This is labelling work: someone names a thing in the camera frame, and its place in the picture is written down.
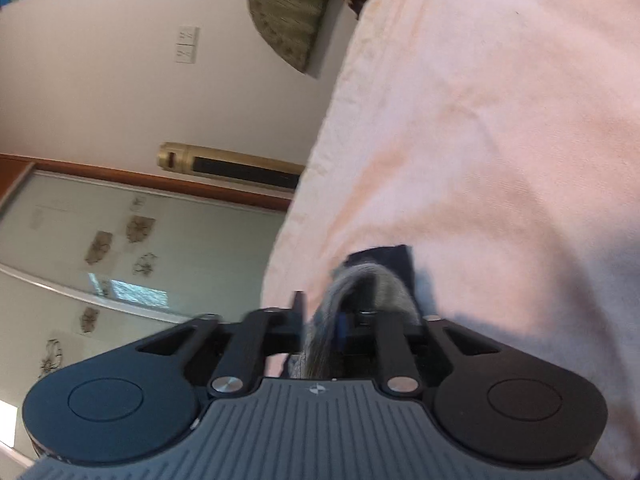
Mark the brown wooden door frame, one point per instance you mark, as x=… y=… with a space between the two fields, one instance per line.
x=157 y=183

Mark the white wall socket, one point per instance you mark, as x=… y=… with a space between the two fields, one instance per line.
x=187 y=44

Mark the grey sweater with navy sleeves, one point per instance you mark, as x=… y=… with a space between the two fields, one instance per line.
x=376 y=279

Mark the pink bed sheet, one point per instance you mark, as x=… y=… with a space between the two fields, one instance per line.
x=499 y=139

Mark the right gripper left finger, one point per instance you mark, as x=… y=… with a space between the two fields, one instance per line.
x=295 y=323

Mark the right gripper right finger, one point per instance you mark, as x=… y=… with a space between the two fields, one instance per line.
x=355 y=336

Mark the white sliding wardrobe door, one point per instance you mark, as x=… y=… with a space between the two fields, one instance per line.
x=88 y=265

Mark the gold tower fan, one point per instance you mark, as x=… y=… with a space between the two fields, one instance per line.
x=230 y=166

